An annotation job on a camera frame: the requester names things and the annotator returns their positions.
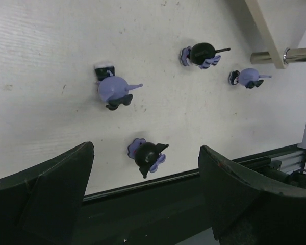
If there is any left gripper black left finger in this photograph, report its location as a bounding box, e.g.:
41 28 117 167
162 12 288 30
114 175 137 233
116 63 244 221
0 142 94 244

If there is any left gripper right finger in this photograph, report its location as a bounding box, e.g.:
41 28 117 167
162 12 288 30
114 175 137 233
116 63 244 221
198 146 306 244

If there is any purple imp figure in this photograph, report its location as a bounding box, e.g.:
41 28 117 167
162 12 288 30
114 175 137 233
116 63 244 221
94 62 143 111

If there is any light wooden two-tier shelf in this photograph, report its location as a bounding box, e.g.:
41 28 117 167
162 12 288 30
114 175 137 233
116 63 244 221
245 0 306 69

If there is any black imp figure front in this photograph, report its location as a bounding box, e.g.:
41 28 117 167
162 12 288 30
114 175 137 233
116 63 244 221
127 138 169 179

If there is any purple-headed figure black bow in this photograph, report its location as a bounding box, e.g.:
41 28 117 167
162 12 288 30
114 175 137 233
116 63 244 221
228 68 272 89

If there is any black-headed figure purple bow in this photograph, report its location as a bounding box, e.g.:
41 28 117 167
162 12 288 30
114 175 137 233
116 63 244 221
179 42 231 70

